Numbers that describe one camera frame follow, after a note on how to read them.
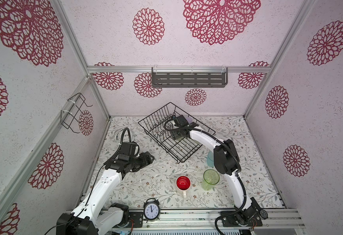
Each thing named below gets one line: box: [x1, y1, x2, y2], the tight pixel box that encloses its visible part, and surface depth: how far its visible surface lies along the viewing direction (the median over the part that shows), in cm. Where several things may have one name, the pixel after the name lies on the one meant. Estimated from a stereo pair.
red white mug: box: [175, 174, 192, 199], surface depth 82 cm
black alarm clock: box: [143, 197, 161, 223], surface depth 76 cm
